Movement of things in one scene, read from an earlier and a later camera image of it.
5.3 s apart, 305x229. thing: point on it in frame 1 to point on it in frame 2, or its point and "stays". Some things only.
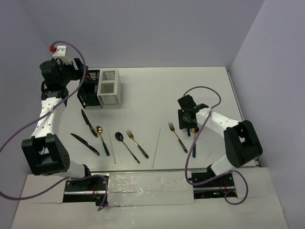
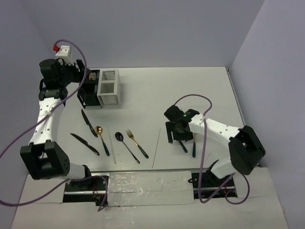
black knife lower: x=93 y=149 stays
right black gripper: x=182 y=123 to x=187 y=136
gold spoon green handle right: x=195 y=130 stays
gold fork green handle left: x=129 y=134 stays
